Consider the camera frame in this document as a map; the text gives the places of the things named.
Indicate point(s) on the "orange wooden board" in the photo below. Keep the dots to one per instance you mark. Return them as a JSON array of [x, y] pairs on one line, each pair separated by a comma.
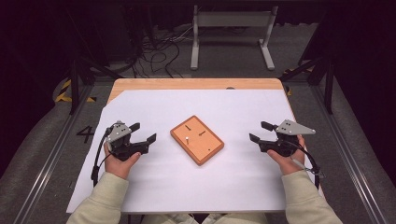
[[202, 146]]

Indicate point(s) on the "silver nail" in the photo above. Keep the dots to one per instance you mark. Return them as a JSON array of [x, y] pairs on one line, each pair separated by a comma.
[[187, 140]]

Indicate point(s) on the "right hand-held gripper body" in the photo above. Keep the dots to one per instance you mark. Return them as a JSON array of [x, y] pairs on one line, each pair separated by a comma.
[[288, 138]]

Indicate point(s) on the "black screw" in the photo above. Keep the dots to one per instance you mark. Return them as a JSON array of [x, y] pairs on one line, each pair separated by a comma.
[[202, 133], [187, 127]]

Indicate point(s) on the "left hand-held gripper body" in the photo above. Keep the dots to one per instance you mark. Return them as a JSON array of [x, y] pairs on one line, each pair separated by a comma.
[[120, 132]]

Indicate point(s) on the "person's left hand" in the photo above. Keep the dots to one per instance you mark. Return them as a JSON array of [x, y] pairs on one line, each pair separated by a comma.
[[120, 168]]

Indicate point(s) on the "white metal stand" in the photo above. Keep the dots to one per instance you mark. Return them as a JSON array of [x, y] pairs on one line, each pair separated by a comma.
[[233, 19]]

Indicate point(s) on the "metal floor rail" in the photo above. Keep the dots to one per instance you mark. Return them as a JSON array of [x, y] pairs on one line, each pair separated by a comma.
[[348, 149], [53, 155]]

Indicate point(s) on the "wooden table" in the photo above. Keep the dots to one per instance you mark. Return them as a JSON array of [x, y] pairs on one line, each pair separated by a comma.
[[193, 83]]

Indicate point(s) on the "person's right leg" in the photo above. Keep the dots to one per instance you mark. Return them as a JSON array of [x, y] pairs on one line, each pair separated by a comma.
[[236, 218]]

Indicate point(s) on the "person's leg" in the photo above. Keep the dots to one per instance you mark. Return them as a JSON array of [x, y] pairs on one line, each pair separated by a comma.
[[174, 218], [236, 218]]

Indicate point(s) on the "black metal stand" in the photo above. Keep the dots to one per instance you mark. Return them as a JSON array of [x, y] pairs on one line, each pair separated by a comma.
[[74, 84], [328, 84]]

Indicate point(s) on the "yellow black hazard tape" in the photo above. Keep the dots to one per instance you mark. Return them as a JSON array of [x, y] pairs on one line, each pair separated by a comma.
[[63, 93]]

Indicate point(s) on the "person's right hand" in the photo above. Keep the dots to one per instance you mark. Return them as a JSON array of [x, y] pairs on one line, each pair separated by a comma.
[[291, 163]]

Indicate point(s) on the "person's left leg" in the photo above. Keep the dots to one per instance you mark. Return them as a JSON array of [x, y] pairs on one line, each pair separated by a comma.
[[174, 218]]

